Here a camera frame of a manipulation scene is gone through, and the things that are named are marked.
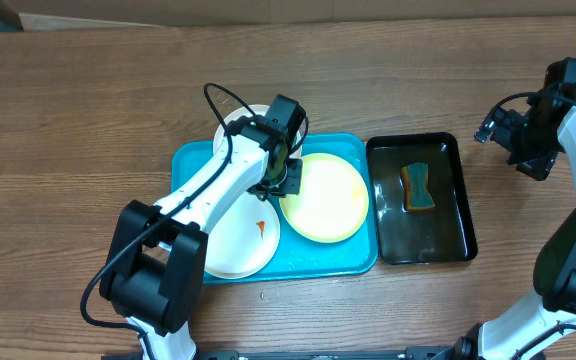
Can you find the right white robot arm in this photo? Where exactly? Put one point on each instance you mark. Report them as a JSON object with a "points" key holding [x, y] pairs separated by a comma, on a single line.
{"points": [[547, 313]]}

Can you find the black water tray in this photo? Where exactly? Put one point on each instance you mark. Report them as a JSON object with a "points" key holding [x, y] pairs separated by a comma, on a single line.
{"points": [[442, 234]]}

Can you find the white plate bottom left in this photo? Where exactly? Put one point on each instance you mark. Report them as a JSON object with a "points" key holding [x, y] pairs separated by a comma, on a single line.
{"points": [[244, 240]]}

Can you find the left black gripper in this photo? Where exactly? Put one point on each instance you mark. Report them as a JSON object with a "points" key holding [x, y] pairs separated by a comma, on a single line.
{"points": [[292, 186]]}

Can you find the yellow green plate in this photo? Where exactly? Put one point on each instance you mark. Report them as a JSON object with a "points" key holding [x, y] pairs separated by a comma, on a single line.
{"points": [[332, 203]]}

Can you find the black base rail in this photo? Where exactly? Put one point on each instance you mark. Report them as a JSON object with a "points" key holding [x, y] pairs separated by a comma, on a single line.
{"points": [[410, 353]]}

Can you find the white plate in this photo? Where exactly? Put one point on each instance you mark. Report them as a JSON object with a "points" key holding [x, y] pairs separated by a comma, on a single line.
{"points": [[244, 240], [259, 109]]}

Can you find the green yellow sponge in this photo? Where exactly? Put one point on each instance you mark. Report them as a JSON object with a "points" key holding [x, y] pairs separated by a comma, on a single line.
{"points": [[414, 179]]}

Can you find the teal plastic tray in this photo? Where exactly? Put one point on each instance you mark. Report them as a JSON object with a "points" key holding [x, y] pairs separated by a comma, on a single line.
{"points": [[296, 256]]}

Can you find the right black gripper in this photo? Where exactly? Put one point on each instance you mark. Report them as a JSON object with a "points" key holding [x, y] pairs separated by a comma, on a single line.
{"points": [[539, 166]]}

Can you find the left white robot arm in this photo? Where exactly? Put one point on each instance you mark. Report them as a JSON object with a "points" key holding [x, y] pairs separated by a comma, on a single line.
{"points": [[154, 270]]}

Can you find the white plate top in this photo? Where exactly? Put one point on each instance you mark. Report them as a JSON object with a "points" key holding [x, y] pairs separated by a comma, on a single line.
{"points": [[259, 109]]}

